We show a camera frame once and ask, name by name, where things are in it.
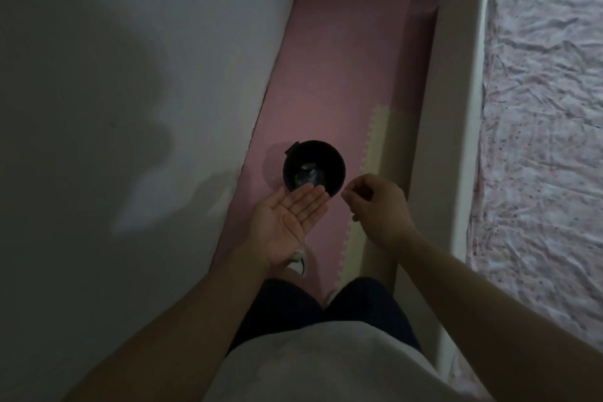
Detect person's left hand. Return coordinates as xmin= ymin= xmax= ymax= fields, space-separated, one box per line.
xmin=240 ymin=182 xmax=330 ymax=273

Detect person's right hand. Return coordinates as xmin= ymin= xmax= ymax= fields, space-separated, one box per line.
xmin=341 ymin=173 xmax=420 ymax=254

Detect clear plastic bag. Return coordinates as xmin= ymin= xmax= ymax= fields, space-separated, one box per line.
xmin=294 ymin=162 xmax=326 ymax=187

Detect person's left forearm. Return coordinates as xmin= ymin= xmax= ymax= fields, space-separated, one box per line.
xmin=61 ymin=246 xmax=274 ymax=402

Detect person's right forearm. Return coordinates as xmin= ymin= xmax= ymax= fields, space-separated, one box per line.
xmin=395 ymin=232 xmax=603 ymax=402

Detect white sneaker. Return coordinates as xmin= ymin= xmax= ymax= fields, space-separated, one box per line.
xmin=286 ymin=246 xmax=310 ymax=278

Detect dark waste bin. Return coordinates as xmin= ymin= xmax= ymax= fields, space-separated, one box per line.
xmin=282 ymin=140 xmax=347 ymax=198

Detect black shorts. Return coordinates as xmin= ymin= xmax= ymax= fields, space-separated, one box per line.
xmin=228 ymin=276 xmax=423 ymax=356

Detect white shirt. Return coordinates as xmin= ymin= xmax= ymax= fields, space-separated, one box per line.
xmin=202 ymin=319 xmax=481 ymax=402

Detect mattress with pink floral sheet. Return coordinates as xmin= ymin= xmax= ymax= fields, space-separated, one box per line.
xmin=447 ymin=0 xmax=603 ymax=402

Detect pink foam floor mat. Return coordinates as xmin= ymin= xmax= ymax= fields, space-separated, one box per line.
xmin=209 ymin=0 xmax=465 ymax=303

